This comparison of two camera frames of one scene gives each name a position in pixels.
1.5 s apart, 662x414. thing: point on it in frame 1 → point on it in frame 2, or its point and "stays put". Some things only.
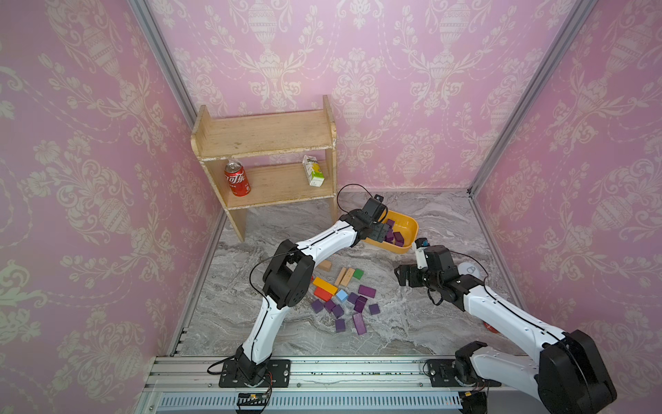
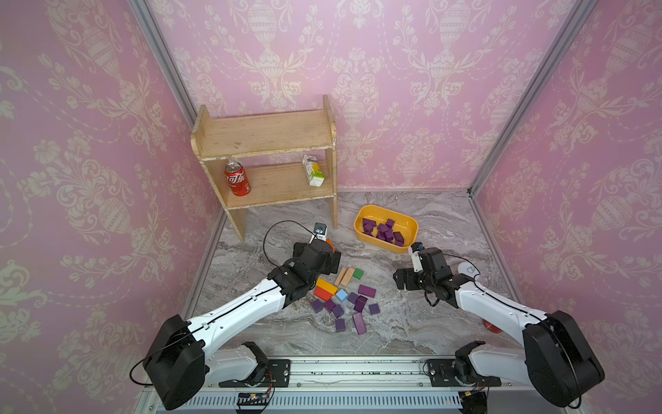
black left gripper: (380, 231) → (333, 263)
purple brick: (366, 291) stays put
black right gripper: (402, 276) stays put
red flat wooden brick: (322, 294) stays put
